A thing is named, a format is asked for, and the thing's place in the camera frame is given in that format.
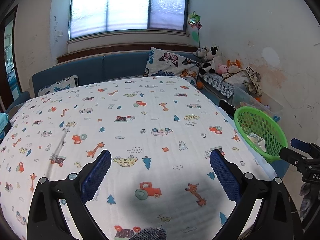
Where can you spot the cow plush toy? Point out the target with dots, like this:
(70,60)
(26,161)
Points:
(207,64)

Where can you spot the small butterfly pillow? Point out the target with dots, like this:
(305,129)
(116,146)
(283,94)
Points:
(66,83)

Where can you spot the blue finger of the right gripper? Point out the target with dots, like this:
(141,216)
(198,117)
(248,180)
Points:
(297,159)
(304,146)

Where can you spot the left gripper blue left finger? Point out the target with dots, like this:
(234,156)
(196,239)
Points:
(46,220)

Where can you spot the blue sofa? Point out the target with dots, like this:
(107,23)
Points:
(97,69)

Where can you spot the green plastic basket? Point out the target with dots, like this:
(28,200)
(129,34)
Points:
(250,120)

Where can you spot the window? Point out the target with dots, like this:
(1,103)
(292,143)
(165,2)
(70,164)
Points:
(89,17)

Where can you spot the pink pig plush toy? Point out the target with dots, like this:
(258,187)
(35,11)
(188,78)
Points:
(221,69)

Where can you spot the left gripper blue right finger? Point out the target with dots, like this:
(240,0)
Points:
(274,219)

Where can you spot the grey plush toy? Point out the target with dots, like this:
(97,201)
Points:
(201,52)

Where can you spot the blue wet wipes pack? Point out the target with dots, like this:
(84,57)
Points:
(4,125)

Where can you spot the colourful pinwheel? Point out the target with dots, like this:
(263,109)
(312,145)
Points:
(194,20)

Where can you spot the clear plastic storage box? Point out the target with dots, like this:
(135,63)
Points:
(264,103)

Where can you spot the blue white milk carton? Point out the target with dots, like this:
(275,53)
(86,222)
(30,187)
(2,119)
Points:
(257,141)

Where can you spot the orange fox plush toy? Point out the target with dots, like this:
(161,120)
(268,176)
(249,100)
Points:
(234,64)

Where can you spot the crumpled beige cloth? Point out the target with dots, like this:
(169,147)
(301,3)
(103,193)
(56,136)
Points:
(246,79)

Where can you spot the doorway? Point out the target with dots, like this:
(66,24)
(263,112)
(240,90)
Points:
(10,84)

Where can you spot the butterfly print pillow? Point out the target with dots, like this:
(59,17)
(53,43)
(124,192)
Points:
(165,63)

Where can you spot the cartoon print tablecloth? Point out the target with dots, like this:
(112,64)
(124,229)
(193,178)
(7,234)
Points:
(159,131)

